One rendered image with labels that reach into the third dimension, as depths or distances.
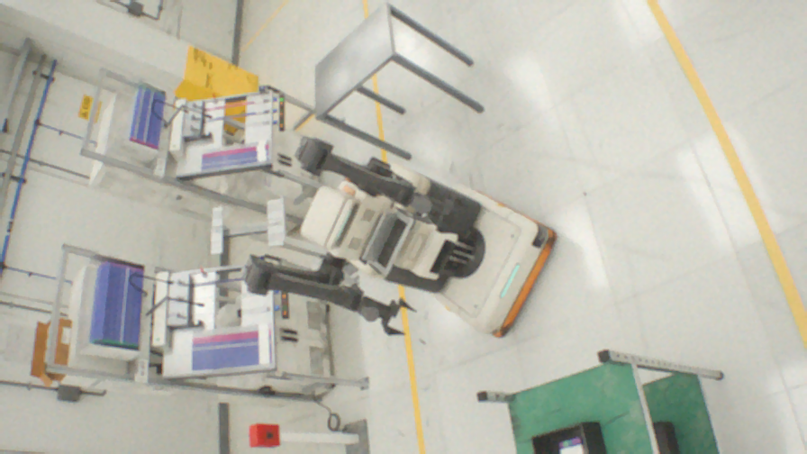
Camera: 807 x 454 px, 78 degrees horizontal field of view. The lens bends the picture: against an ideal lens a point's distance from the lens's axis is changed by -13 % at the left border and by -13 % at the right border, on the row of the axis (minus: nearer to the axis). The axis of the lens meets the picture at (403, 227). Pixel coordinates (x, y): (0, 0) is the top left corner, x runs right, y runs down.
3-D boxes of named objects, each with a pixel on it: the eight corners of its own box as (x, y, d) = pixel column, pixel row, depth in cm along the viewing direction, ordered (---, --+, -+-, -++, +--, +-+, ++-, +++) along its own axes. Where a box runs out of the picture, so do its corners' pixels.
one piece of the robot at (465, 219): (427, 279, 329) (309, 246, 275) (469, 195, 322) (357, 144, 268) (463, 307, 304) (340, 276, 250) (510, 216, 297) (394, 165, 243)
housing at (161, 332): (176, 279, 359) (168, 271, 347) (173, 351, 336) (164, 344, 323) (166, 281, 359) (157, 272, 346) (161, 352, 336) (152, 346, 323)
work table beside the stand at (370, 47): (485, 110, 354) (392, 54, 302) (407, 160, 397) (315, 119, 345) (472, 59, 375) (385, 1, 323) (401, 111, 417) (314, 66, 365)
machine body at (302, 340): (331, 297, 421) (259, 281, 380) (339, 390, 388) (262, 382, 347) (284, 323, 459) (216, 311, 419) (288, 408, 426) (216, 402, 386)
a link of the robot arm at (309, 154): (295, 127, 180) (282, 155, 182) (318, 140, 172) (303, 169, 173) (385, 166, 214) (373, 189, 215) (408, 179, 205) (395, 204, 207)
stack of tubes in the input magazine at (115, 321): (144, 268, 337) (103, 259, 319) (138, 347, 313) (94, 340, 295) (137, 276, 344) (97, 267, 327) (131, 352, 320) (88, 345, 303)
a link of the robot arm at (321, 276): (241, 247, 186) (231, 273, 188) (260, 265, 177) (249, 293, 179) (337, 267, 220) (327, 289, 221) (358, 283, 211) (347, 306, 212)
